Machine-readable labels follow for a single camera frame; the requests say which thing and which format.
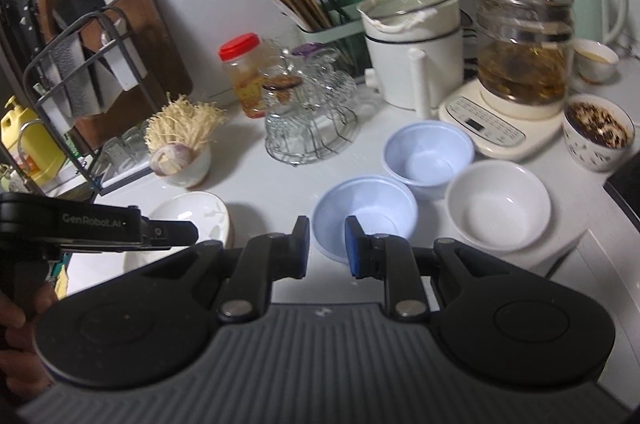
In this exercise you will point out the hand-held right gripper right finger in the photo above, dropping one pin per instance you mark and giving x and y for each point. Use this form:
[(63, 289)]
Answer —
[(351, 249)]

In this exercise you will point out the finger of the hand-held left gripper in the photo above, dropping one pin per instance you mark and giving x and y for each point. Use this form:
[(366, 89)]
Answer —
[(170, 234)]

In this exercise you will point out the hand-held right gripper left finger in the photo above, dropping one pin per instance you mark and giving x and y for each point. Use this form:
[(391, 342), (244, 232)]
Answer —
[(302, 249)]

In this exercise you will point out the white plate grey plant print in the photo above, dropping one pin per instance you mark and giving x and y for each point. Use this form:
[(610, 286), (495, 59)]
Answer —
[(232, 231), (200, 209)]

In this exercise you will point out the light blue bowl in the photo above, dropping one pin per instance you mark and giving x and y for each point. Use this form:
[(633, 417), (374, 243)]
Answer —
[(365, 204), (427, 154)]

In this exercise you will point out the plain white bowl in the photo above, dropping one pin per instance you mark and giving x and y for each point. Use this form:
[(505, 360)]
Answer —
[(497, 204)]

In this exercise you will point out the person's left hand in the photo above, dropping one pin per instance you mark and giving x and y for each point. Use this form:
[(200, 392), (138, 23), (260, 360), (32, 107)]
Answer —
[(15, 344)]

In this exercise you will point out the yellow cloth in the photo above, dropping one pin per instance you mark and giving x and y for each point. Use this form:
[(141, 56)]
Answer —
[(60, 278)]

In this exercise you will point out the white drip tray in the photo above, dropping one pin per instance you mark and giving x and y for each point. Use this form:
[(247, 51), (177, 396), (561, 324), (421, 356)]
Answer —
[(120, 179)]

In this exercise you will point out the white bowl with vegetables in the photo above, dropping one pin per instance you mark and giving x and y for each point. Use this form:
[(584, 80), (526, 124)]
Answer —
[(192, 171)]

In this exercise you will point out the halved red onion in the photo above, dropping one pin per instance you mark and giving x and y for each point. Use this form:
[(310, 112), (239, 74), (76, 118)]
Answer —
[(170, 157)]

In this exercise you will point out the clear drinking glass red mark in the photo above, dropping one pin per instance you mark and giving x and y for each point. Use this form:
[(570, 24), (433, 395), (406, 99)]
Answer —
[(114, 157)]

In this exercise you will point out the yellow detergent bottle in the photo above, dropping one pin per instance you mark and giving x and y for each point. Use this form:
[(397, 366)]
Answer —
[(30, 139)]

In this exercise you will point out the chrome kitchen faucet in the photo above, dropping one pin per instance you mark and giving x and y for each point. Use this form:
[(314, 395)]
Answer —
[(24, 139)]

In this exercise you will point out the steel cleaver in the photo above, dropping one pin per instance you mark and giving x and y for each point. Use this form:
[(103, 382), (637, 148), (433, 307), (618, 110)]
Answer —
[(80, 79)]

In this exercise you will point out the black dish rack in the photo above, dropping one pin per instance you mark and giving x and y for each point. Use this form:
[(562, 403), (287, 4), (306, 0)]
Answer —
[(35, 69)]

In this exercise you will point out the white cutlery holder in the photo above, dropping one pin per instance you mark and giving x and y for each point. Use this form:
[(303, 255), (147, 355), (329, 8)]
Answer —
[(122, 64)]

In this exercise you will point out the glass jar red lid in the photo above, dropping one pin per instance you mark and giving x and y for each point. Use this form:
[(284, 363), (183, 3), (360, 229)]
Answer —
[(245, 79)]

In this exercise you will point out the wooden cutting board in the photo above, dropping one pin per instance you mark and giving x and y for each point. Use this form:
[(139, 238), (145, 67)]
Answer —
[(165, 54)]

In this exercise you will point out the white electric pot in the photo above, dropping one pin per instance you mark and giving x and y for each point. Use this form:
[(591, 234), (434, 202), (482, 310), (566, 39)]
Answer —
[(410, 49)]

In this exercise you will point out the green utensil holder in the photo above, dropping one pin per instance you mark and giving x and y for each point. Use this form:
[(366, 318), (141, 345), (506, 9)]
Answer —
[(350, 12)]

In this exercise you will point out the glass kettle with base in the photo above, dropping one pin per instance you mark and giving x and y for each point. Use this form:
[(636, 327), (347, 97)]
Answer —
[(520, 44)]

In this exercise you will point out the speckled bowl of grains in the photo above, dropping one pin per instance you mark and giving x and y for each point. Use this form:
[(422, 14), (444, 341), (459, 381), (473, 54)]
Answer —
[(595, 139)]

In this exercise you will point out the black induction cooktop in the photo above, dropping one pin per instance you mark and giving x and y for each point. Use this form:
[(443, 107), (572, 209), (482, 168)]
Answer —
[(625, 194)]

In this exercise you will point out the white cup of tea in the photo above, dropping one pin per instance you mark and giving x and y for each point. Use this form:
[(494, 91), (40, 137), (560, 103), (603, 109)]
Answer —
[(595, 59)]

